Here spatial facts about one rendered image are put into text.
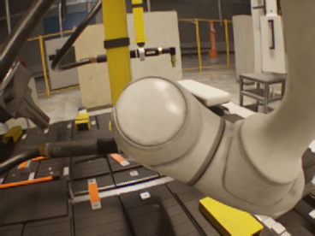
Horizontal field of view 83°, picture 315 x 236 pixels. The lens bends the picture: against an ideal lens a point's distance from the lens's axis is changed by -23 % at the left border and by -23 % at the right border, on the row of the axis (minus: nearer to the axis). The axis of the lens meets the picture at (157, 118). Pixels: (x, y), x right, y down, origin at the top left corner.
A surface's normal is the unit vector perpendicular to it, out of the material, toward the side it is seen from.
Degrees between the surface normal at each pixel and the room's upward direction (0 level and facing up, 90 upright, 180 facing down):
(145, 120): 66
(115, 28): 90
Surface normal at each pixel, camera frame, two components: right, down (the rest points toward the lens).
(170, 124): 0.07, -0.11
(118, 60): 0.07, 0.33
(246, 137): -0.40, -0.61
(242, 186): -0.43, 0.47
